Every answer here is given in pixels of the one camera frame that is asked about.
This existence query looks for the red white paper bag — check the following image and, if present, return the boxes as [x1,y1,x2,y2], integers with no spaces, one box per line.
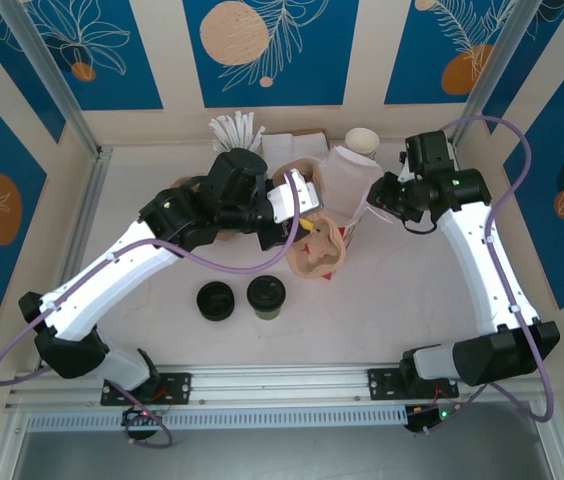
[319,146,397,251]

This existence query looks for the black plastic cup lid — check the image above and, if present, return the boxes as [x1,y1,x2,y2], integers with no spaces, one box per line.
[246,274,287,310]
[196,281,237,321]

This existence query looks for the white paper napkins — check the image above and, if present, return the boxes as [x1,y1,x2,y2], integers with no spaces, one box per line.
[261,132,331,166]

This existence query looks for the circuit board with LED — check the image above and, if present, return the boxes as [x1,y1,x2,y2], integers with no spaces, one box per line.
[121,405,166,427]
[405,405,456,435]

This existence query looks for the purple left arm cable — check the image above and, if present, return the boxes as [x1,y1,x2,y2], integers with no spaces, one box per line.
[0,170,302,449]

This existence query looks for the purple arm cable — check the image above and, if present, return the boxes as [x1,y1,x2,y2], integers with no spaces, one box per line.
[0,170,302,449]
[411,115,557,437]

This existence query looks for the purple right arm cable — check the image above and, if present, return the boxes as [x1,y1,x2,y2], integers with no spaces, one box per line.
[411,115,557,437]

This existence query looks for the aluminium frame post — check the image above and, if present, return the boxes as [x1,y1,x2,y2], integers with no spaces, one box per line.
[451,0,536,151]
[0,0,113,160]

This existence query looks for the aluminium frame rail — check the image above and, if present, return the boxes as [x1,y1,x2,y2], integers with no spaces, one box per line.
[0,147,113,480]
[451,142,564,480]

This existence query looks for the grey slotted cable duct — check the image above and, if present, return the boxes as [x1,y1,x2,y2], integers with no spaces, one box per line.
[26,403,411,432]

